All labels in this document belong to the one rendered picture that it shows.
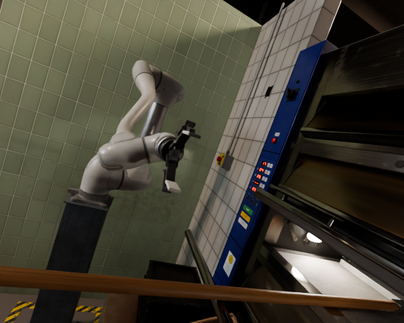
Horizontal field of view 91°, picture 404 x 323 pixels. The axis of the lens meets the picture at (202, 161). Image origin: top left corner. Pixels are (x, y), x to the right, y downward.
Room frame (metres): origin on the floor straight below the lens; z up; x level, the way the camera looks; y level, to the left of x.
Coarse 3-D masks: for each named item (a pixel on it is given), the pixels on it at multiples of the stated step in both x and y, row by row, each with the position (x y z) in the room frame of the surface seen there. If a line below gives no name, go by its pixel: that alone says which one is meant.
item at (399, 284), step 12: (276, 204) 0.70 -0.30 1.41; (288, 216) 0.64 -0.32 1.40; (312, 228) 0.55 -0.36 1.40; (324, 240) 0.51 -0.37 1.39; (336, 240) 0.49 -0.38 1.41; (348, 252) 0.45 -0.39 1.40; (360, 264) 0.42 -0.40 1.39; (372, 264) 0.41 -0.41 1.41; (384, 276) 0.38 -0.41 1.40; (396, 276) 0.37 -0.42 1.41; (396, 288) 0.36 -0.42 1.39
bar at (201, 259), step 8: (192, 240) 0.71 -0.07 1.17; (192, 248) 0.67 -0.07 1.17; (200, 256) 0.62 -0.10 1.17; (200, 264) 0.59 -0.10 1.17; (200, 272) 0.57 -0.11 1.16; (208, 272) 0.55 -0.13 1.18; (208, 280) 0.53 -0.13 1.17; (216, 304) 0.45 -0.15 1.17; (224, 304) 0.46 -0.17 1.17; (216, 312) 0.44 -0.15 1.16; (224, 312) 0.43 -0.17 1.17; (224, 320) 0.41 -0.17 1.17; (232, 320) 0.42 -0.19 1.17
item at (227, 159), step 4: (224, 156) 1.39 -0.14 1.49; (228, 156) 1.40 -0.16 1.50; (232, 156) 1.41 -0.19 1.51; (224, 160) 1.39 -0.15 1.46; (228, 160) 1.40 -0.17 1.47; (232, 160) 1.41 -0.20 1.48; (220, 164) 1.41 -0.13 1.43; (224, 164) 1.39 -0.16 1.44; (228, 164) 1.40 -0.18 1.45; (224, 168) 1.40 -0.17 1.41; (228, 168) 1.41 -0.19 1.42
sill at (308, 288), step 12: (264, 252) 0.86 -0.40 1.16; (276, 252) 0.86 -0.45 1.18; (276, 264) 0.78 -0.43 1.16; (288, 264) 0.78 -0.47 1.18; (288, 276) 0.72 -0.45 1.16; (300, 276) 0.72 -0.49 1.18; (300, 288) 0.66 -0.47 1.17; (312, 288) 0.66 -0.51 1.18; (324, 312) 0.57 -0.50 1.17; (336, 312) 0.58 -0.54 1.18
